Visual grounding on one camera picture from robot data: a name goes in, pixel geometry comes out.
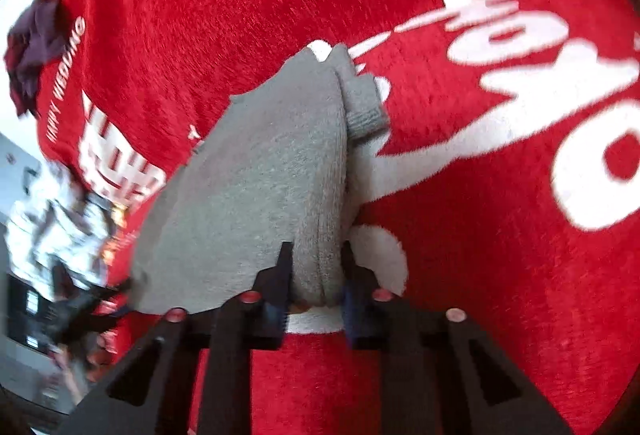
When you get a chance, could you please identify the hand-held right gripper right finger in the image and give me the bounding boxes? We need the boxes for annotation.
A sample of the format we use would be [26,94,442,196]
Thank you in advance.
[340,242,576,435]

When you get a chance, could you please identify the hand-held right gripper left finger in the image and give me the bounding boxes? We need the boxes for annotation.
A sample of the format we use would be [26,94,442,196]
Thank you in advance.
[55,242,296,435]

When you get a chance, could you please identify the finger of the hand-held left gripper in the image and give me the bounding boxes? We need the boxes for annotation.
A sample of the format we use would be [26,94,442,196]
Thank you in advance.
[92,279,134,318]

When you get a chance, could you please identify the grey knit garment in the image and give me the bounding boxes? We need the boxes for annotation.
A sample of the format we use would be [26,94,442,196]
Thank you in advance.
[127,44,392,316]

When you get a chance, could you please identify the white patterned cloth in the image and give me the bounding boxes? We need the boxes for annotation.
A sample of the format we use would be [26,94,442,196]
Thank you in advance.
[5,161,119,288]

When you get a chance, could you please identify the red printed blanket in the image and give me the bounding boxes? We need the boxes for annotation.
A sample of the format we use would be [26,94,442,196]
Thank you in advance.
[35,0,640,435]

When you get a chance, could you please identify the dark maroon cloth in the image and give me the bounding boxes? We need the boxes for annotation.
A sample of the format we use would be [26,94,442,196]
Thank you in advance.
[5,0,69,116]

